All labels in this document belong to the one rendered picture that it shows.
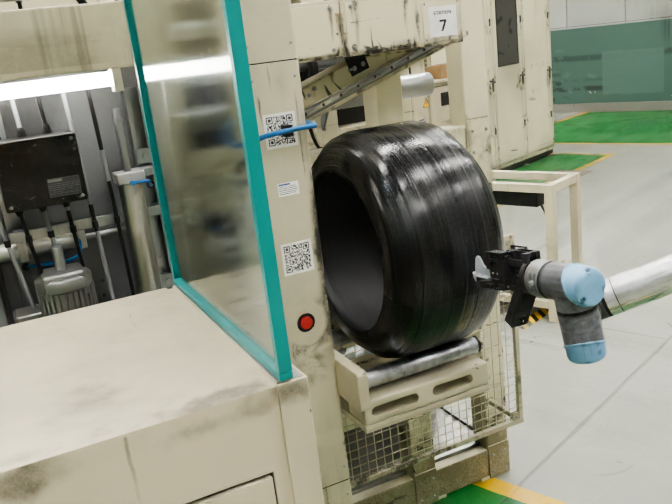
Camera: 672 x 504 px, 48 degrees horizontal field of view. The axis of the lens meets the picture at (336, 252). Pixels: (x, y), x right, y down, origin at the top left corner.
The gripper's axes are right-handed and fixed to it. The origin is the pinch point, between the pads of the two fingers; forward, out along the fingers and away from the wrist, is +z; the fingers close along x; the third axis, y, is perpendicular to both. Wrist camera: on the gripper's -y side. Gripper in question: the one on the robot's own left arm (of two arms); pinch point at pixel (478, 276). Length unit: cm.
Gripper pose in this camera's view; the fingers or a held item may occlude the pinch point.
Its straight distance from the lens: 171.5
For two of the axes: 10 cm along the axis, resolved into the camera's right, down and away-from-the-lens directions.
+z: -4.2, -0.8, 9.0
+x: -8.9, 2.1, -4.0
